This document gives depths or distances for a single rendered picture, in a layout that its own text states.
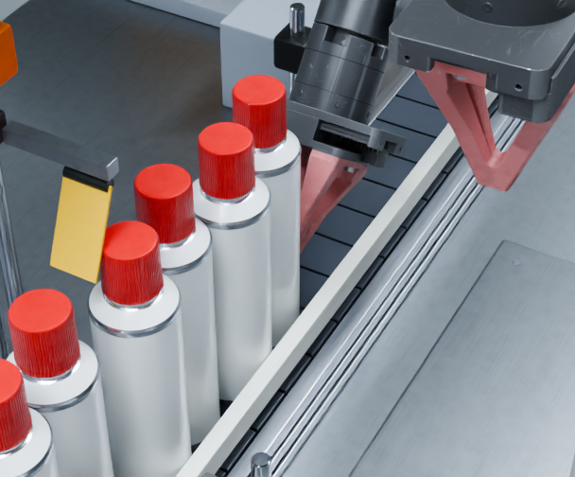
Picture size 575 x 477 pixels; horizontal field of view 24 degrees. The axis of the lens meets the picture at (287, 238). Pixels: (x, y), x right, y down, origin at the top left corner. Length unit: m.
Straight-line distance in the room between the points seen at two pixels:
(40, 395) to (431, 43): 0.30
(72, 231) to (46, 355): 0.07
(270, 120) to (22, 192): 0.39
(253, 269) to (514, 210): 0.37
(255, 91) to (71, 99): 0.47
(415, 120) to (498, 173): 0.56
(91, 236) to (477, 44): 0.28
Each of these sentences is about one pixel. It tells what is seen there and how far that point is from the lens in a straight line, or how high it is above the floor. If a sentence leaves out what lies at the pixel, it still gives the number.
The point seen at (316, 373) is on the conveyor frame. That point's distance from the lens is 0.95.
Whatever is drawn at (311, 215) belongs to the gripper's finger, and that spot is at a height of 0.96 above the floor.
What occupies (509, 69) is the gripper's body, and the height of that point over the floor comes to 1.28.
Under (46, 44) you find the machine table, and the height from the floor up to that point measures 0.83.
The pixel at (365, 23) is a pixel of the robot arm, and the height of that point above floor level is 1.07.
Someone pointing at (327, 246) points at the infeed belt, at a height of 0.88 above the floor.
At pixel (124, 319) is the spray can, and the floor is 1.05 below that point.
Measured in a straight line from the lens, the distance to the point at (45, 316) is 0.70.
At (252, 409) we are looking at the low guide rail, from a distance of 0.88.
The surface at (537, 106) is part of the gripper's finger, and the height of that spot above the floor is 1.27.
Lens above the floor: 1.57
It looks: 41 degrees down
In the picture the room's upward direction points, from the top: straight up
